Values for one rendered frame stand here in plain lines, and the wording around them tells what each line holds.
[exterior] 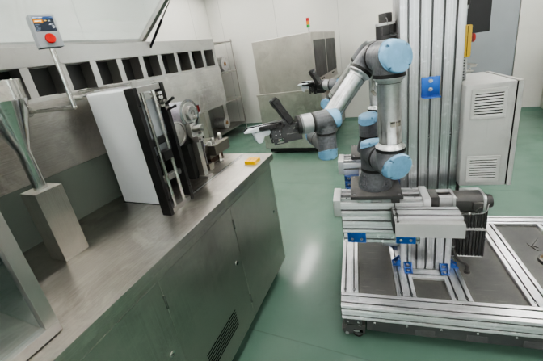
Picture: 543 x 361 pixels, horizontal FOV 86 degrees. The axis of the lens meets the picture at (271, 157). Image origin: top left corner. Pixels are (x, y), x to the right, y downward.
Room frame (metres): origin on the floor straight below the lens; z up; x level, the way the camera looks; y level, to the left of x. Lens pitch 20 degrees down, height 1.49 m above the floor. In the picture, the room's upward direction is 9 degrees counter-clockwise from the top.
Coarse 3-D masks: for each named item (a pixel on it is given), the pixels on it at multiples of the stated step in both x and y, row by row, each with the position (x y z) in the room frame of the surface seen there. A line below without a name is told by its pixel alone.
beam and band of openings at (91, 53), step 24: (0, 48) 1.21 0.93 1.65; (24, 48) 1.28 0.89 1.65; (72, 48) 1.46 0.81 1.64; (96, 48) 1.57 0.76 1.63; (120, 48) 1.70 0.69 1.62; (144, 48) 1.84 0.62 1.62; (168, 48) 2.02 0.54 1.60; (192, 48) 2.25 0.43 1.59; (0, 72) 1.25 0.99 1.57; (24, 72) 1.25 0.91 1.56; (48, 72) 1.41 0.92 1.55; (72, 72) 1.50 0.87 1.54; (96, 72) 1.53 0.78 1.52; (120, 72) 1.66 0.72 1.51; (144, 72) 1.80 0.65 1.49; (168, 72) 2.08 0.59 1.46; (48, 96) 1.30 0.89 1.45
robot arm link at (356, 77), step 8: (376, 40) 1.20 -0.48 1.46; (360, 56) 1.20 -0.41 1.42; (352, 64) 1.23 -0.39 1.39; (360, 64) 1.19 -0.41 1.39; (352, 72) 1.21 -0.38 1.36; (360, 72) 1.19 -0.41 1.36; (368, 72) 1.19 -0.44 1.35; (344, 80) 1.22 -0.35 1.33; (352, 80) 1.19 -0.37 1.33; (360, 80) 1.19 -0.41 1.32; (344, 88) 1.20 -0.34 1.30; (352, 88) 1.19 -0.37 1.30; (336, 96) 1.20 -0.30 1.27; (344, 96) 1.18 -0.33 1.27; (352, 96) 1.19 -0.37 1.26; (328, 104) 1.21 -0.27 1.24; (336, 104) 1.18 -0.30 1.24; (344, 104) 1.18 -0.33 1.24; (312, 136) 1.15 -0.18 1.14; (312, 144) 1.15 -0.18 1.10
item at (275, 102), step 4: (272, 100) 1.05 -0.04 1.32; (276, 100) 1.05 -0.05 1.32; (272, 104) 1.05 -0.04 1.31; (276, 104) 1.05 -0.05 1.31; (280, 104) 1.05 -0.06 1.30; (276, 108) 1.04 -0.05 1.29; (280, 108) 1.05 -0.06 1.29; (284, 108) 1.05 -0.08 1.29; (280, 112) 1.04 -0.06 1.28; (284, 112) 1.05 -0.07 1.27; (280, 116) 1.08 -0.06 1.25; (284, 116) 1.04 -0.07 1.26; (288, 116) 1.04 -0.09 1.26; (288, 120) 1.04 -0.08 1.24; (292, 120) 1.04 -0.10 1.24
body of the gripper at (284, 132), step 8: (280, 120) 1.05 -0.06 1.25; (296, 120) 1.06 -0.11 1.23; (272, 128) 1.02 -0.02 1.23; (280, 128) 1.03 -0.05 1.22; (288, 128) 1.04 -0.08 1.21; (296, 128) 1.05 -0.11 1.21; (272, 136) 1.02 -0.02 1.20; (280, 136) 1.03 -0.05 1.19; (288, 136) 1.03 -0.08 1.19; (296, 136) 1.04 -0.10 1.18
